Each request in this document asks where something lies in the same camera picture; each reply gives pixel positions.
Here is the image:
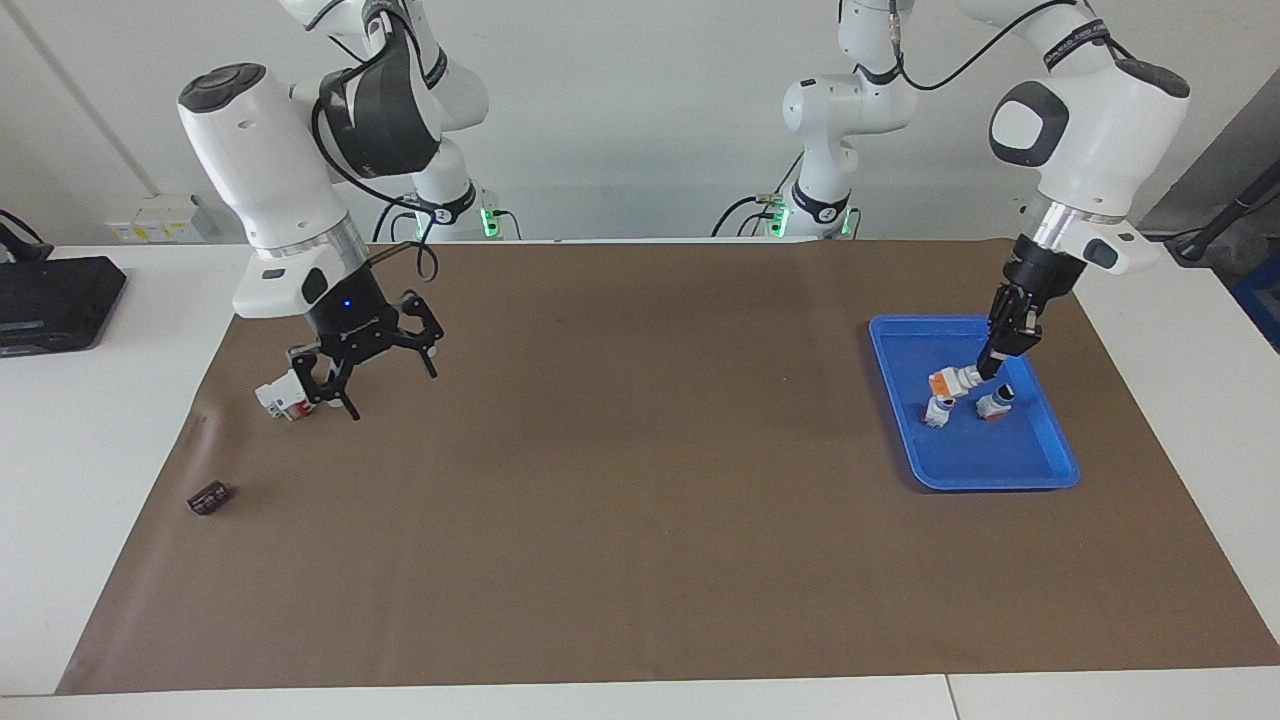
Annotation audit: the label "black tripod stand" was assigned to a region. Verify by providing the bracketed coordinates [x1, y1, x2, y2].
[1164, 160, 1280, 267]

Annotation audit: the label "black right base cables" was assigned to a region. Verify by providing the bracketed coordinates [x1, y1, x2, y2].
[371, 194, 521, 243]

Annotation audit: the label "black left base cables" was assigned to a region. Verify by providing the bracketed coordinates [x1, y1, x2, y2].
[711, 150, 807, 239]

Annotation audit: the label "black curved stand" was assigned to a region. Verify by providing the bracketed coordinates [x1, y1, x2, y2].
[0, 209, 53, 264]

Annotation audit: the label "brown table mat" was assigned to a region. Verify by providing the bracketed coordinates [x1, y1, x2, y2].
[55, 240, 1280, 696]

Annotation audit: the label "black box device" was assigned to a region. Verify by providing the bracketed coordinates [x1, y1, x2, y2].
[0, 256, 129, 357]

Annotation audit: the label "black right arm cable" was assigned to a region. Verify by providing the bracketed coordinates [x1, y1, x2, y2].
[312, 70, 442, 287]

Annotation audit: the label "black base cables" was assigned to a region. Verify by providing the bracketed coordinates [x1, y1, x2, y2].
[711, 150, 807, 239]
[371, 194, 521, 243]

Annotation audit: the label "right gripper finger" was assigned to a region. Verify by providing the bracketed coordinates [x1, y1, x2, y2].
[289, 346, 362, 422]
[394, 291, 446, 380]

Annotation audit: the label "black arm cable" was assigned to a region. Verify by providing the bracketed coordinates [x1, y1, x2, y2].
[885, 0, 1081, 92]
[312, 70, 442, 287]

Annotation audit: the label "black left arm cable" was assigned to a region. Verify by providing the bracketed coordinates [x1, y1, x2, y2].
[885, 0, 1081, 92]

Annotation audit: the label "white power strip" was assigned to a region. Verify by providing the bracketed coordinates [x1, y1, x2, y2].
[104, 194, 217, 244]

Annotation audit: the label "blue plastic tray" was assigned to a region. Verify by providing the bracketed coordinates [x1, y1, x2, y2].
[868, 314, 1081, 492]

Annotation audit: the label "blue crate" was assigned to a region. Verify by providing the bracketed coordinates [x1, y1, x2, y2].
[1230, 250, 1280, 353]

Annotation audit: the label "orange white rotary switch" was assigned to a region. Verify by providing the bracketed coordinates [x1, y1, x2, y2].
[928, 365, 991, 401]

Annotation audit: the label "white red circuit breaker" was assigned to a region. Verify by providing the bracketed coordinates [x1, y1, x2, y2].
[254, 367, 320, 422]

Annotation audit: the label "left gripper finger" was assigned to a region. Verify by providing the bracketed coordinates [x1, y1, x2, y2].
[974, 287, 1017, 381]
[1007, 299, 1044, 357]

